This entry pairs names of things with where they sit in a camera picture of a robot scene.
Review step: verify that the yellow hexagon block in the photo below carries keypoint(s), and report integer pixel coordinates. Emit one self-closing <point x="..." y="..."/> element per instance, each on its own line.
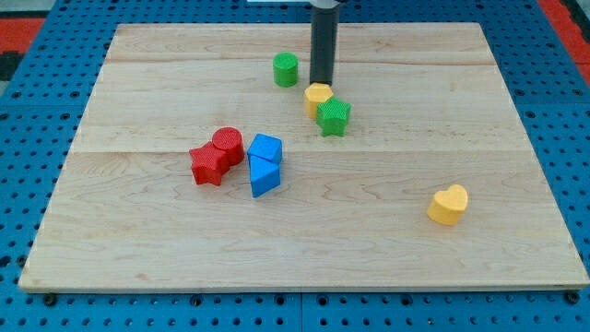
<point x="315" y="94"/>

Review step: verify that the green star block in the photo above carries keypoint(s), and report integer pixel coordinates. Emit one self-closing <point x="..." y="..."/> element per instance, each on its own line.
<point x="333" y="116"/>

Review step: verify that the red star block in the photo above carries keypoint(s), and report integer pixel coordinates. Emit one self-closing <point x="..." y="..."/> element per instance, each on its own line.
<point x="209" y="164"/>

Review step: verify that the blue triangular prism block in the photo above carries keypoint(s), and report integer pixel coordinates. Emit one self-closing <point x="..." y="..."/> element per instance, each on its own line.
<point x="264" y="175"/>

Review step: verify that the blue cube block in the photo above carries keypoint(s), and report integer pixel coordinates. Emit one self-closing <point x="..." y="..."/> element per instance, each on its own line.
<point x="267" y="148"/>

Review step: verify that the red cylinder block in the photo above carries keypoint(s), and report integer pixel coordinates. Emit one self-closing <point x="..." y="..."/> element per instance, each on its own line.
<point x="229" y="139"/>

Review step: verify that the green cylinder block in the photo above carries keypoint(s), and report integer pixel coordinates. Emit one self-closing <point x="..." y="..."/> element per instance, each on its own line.
<point x="285" y="69"/>

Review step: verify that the wooden board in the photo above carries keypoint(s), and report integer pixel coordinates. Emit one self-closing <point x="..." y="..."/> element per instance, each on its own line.
<point x="429" y="109"/>

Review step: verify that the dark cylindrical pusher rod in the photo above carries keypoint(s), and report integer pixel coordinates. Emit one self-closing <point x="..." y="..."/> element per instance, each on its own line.
<point x="324" y="22"/>

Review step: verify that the yellow heart block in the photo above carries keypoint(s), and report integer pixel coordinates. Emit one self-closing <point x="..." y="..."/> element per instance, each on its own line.
<point x="448" y="206"/>

